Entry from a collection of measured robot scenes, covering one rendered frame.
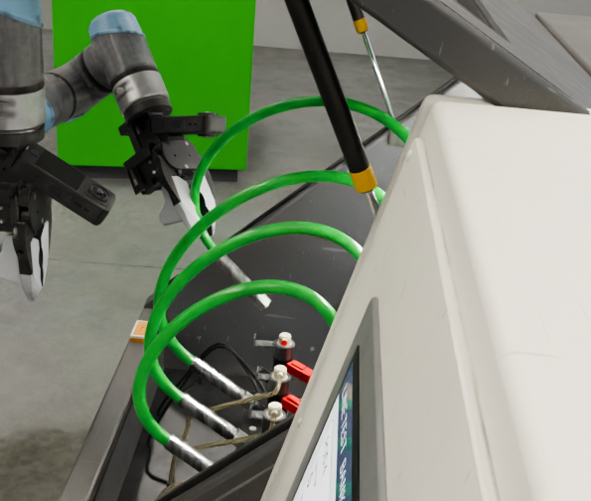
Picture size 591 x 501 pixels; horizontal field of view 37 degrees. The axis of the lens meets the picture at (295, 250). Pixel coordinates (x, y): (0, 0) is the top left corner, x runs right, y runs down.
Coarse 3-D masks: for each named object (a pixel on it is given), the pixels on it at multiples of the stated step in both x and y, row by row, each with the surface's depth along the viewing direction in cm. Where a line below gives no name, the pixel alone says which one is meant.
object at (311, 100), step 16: (304, 96) 113; (320, 96) 112; (256, 112) 116; (272, 112) 115; (368, 112) 109; (384, 112) 109; (240, 128) 118; (400, 128) 108; (224, 144) 120; (208, 160) 122; (192, 192) 125; (208, 240) 127
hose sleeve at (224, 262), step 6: (222, 258) 127; (228, 258) 128; (222, 264) 127; (228, 264) 127; (234, 264) 127; (228, 270) 127; (234, 270) 127; (240, 270) 128; (234, 276) 127; (240, 276) 127; (246, 276) 128; (240, 282) 127; (258, 294) 127
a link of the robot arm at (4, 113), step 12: (0, 96) 91; (12, 96) 91; (24, 96) 92; (36, 96) 93; (0, 108) 91; (12, 108) 92; (24, 108) 92; (36, 108) 93; (0, 120) 92; (12, 120) 92; (24, 120) 93; (36, 120) 94; (0, 132) 93; (12, 132) 93; (24, 132) 94
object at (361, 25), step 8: (352, 8) 130; (360, 8) 131; (352, 16) 131; (360, 16) 131; (360, 24) 131; (360, 32) 132; (368, 40) 133; (368, 48) 133; (376, 64) 134; (376, 72) 134; (376, 80) 135; (384, 88) 135; (384, 96) 136; (392, 112) 137; (408, 128) 137; (392, 136) 138; (392, 144) 138; (400, 144) 138
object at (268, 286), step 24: (240, 288) 88; (264, 288) 88; (288, 288) 88; (192, 312) 90; (336, 312) 89; (168, 336) 91; (144, 360) 93; (144, 384) 94; (144, 408) 95; (168, 432) 98; (192, 456) 98
